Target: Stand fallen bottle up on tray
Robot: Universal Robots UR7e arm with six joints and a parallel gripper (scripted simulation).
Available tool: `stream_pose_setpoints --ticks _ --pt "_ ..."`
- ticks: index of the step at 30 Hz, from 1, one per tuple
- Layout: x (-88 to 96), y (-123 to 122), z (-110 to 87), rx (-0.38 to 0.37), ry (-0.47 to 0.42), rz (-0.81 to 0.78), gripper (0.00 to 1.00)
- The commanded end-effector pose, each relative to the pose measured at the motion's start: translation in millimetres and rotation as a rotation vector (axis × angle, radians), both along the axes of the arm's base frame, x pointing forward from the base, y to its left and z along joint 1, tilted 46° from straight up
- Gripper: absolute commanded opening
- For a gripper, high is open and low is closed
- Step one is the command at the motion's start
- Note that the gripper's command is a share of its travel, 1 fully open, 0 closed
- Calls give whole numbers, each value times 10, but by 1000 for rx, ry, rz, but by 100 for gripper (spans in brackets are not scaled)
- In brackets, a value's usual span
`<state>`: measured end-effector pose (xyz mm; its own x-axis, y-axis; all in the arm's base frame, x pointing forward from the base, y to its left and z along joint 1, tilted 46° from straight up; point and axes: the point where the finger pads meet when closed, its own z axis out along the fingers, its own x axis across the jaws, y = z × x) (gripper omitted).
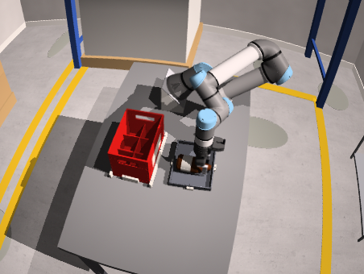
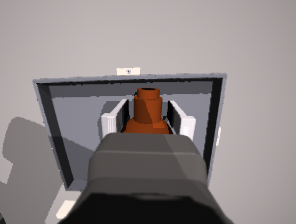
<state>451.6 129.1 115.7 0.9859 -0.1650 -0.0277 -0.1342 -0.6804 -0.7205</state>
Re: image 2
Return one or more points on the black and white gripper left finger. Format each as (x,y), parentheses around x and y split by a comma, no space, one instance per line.
(113,122)

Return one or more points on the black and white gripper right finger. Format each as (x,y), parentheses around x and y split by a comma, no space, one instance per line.
(178,120)

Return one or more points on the grey rectangular tray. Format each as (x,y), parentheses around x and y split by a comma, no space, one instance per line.
(72,113)

